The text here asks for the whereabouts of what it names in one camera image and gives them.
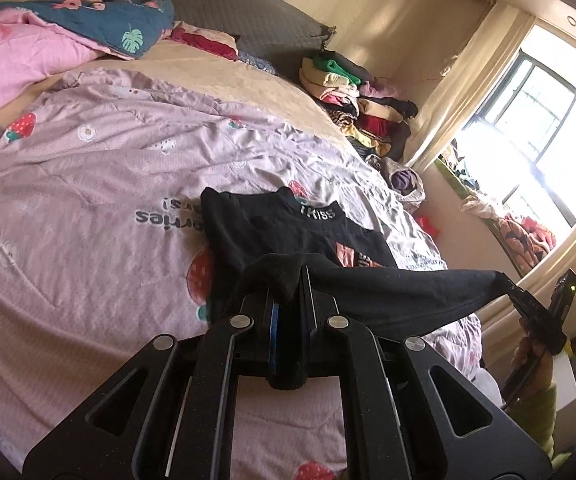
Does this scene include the cream curtain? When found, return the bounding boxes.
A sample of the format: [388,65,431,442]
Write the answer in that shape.
[403,2,536,171]

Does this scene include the red pillow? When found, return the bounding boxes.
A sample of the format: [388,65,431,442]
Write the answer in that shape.
[165,21,241,61]

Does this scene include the pile of folded clothes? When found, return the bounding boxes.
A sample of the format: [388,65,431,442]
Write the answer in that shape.
[300,50,419,161]

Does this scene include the window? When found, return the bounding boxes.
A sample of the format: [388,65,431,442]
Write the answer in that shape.
[448,25,576,261]

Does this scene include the person's green clothing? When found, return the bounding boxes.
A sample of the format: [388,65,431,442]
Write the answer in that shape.
[508,380,576,476]

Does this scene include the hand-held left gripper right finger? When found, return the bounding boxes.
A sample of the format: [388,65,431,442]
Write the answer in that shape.
[299,265,555,480]

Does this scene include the grey quilted headboard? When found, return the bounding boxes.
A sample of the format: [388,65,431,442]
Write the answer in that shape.
[92,0,336,68]

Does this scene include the strawberry print duvet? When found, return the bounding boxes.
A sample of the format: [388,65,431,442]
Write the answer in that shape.
[0,67,484,480]

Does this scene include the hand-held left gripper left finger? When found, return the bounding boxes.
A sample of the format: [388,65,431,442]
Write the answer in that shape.
[22,285,283,480]

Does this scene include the beige bed sheet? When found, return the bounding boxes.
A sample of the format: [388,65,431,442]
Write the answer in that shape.
[0,40,353,161]

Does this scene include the pink quilt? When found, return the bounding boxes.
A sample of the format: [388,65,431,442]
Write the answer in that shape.
[0,7,113,131]

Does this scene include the clothes on windowsill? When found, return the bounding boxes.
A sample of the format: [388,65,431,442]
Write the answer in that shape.
[438,145,559,276]

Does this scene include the dark patterned pillow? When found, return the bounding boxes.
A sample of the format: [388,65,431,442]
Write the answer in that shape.
[238,50,281,77]

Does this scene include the person's right hand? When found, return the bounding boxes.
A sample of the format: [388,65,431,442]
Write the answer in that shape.
[512,337,555,403]

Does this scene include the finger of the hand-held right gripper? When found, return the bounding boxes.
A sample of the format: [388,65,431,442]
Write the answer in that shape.
[519,309,567,357]
[506,282,553,327]

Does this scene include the white object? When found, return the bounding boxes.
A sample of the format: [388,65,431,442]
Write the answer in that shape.
[473,370,501,406]

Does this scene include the red plastic bag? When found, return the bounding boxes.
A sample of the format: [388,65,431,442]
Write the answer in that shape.
[413,215,441,238]

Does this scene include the black sweater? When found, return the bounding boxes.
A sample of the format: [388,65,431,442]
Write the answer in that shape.
[200,186,516,391]

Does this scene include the blue floral quilt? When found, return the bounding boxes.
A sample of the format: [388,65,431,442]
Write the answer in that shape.
[0,0,176,61]

